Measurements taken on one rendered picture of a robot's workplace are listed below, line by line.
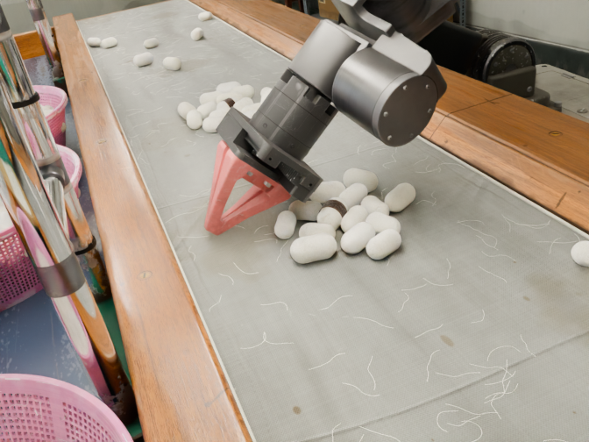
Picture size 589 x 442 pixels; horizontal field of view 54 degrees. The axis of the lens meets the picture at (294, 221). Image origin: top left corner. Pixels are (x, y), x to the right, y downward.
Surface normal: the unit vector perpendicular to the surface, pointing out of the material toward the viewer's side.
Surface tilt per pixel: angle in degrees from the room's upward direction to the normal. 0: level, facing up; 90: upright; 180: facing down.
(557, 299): 0
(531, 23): 88
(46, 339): 0
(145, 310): 0
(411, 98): 101
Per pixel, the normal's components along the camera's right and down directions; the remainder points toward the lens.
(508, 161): -0.75, -0.37
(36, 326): -0.15, -0.84
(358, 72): -0.53, -0.38
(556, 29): -0.88, 0.33
